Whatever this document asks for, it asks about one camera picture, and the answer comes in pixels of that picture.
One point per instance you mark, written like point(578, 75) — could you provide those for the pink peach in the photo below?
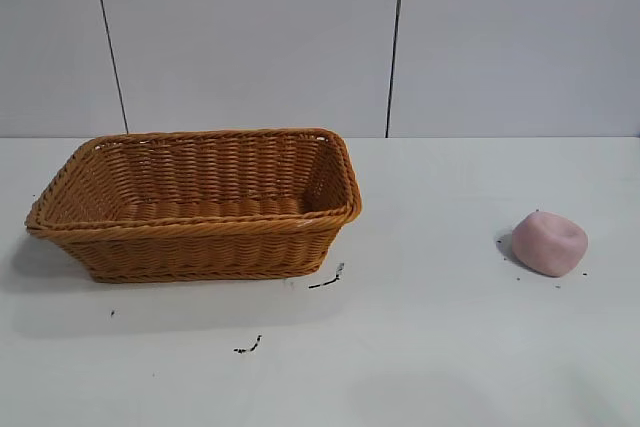
point(547, 244)

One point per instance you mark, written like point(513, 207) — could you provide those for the brown woven wicker basket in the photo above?
point(200, 247)

